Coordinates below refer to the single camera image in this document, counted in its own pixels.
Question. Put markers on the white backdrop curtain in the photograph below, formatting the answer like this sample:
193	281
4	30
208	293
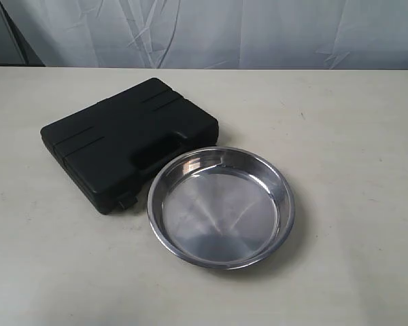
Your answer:
216	34

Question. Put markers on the dark vertical post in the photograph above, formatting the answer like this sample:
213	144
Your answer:
29	57

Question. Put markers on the black plastic tool case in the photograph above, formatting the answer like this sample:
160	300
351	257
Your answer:
113	147

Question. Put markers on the round stainless steel tray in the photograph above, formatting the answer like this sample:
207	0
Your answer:
220	208

